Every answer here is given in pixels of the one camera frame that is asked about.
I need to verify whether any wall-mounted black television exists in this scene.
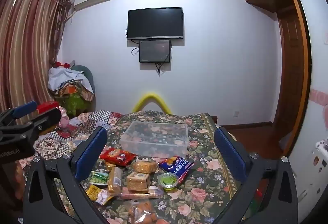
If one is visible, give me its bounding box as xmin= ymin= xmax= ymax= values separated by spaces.
xmin=128 ymin=8 xmax=184 ymax=40

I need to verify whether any long pink snack packet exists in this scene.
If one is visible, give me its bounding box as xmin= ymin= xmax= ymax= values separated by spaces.
xmin=120 ymin=186 xmax=164 ymax=200

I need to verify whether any small black monitor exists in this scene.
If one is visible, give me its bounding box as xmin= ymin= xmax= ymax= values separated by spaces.
xmin=139 ymin=39 xmax=171 ymax=63

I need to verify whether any yellow foam tube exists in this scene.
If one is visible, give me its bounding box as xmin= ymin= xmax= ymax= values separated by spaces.
xmin=132 ymin=92 xmax=172 ymax=114

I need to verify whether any white purple snack packet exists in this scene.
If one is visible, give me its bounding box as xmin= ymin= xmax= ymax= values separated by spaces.
xmin=96 ymin=189 xmax=115 ymax=205

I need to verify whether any pile of clothes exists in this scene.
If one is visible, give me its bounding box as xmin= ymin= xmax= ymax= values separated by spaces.
xmin=48 ymin=61 xmax=94 ymax=101

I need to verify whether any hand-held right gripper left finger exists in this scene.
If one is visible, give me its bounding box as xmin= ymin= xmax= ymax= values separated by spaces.
xmin=23 ymin=127 xmax=108 ymax=224

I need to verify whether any black monitor cable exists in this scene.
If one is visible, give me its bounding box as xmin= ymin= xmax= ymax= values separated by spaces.
xmin=156 ymin=53 xmax=170 ymax=76

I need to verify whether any green snack packet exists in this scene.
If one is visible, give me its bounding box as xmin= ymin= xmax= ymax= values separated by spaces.
xmin=88 ymin=171 xmax=109 ymax=185

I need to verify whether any green jelly cup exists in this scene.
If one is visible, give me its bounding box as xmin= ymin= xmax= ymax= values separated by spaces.
xmin=157 ymin=172 xmax=179 ymax=192

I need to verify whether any barcode brown cake packet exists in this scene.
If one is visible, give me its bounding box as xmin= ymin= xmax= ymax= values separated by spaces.
xmin=108 ymin=166 xmax=124 ymax=194

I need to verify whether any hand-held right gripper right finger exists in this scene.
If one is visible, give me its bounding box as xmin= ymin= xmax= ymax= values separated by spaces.
xmin=214 ymin=127 xmax=299 ymax=224

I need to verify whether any square brown cake packet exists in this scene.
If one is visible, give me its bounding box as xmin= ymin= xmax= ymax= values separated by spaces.
xmin=126 ymin=171 xmax=151 ymax=192

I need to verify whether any red cloth item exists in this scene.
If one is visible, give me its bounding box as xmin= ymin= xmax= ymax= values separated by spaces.
xmin=37 ymin=102 xmax=60 ymax=114

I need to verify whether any pink toy figure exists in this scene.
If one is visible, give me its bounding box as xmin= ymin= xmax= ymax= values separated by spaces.
xmin=58 ymin=107 xmax=71 ymax=129

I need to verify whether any floral green blanket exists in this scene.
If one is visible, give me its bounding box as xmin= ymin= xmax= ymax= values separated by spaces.
xmin=51 ymin=111 xmax=248 ymax=224

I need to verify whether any wooden door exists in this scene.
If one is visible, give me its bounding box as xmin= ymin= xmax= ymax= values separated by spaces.
xmin=273 ymin=0 xmax=312 ymax=156

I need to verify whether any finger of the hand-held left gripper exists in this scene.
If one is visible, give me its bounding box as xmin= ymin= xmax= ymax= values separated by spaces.
xmin=0 ymin=101 xmax=38 ymax=124
xmin=24 ymin=107 xmax=62 ymax=136

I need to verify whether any golden crisp cake packet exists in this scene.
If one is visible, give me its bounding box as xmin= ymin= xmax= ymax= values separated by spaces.
xmin=132 ymin=160 xmax=157 ymax=174

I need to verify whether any yellow snack packet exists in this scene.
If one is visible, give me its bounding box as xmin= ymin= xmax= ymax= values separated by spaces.
xmin=86 ymin=184 xmax=103 ymax=201

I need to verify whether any dark green chair back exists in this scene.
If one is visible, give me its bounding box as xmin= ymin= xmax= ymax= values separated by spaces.
xmin=72 ymin=65 xmax=96 ymax=96

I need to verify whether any orange label rice cake packet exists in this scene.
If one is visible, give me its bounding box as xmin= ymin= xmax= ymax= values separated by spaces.
xmin=128 ymin=201 xmax=160 ymax=224

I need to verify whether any striped brown curtain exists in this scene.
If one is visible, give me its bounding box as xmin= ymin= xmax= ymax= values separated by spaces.
xmin=0 ymin=0 xmax=72 ymax=114

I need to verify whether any blue chip packet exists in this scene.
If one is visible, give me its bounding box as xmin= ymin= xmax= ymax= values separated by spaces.
xmin=157 ymin=156 xmax=195 ymax=185

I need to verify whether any clear plastic storage box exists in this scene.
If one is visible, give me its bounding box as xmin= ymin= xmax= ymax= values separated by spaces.
xmin=120 ymin=121 xmax=189 ymax=159

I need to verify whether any white panel with stickers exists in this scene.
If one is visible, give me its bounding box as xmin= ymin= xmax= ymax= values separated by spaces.
xmin=288 ymin=0 xmax=328 ymax=214

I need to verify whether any patchwork quilt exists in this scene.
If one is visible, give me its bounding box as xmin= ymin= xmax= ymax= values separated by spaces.
xmin=15 ymin=110 xmax=123 ymax=170

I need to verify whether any red snack packet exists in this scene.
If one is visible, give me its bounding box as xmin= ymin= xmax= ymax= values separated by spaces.
xmin=99 ymin=147 xmax=136 ymax=167

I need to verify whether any green patterned cloth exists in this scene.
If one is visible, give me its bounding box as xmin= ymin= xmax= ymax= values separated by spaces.
xmin=55 ymin=93 xmax=93 ymax=115

